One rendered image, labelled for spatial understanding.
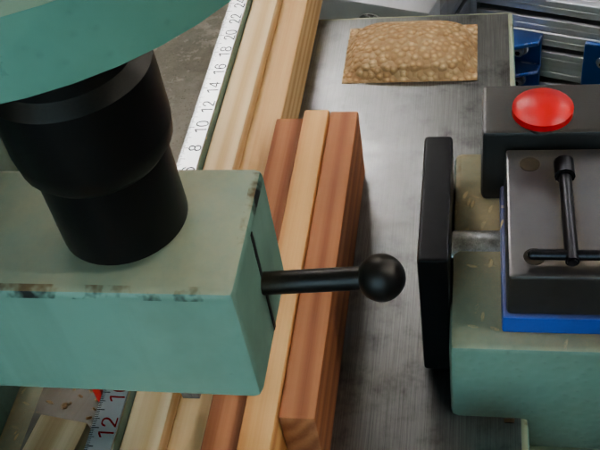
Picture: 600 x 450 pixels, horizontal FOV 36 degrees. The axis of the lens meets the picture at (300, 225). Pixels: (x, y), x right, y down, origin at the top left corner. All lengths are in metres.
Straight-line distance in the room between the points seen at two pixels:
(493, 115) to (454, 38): 0.23
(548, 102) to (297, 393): 0.19
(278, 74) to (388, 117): 0.08
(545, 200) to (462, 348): 0.08
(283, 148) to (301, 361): 0.16
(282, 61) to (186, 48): 1.74
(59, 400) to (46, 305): 0.31
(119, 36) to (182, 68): 2.11
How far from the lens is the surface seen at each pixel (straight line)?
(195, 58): 2.35
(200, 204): 0.38
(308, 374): 0.46
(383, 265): 0.37
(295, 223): 0.52
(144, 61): 0.32
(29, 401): 0.69
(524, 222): 0.45
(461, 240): 0.49
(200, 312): 0.35
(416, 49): 0.70
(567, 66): 1.14
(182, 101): 2.22
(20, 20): 0.22
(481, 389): 0.48
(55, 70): 0.23
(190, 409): 0.48
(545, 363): 0.46
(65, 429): 0.62
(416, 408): 0.50
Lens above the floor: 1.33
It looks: 46 degrees down
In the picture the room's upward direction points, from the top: 11 degrees counter-clockwise
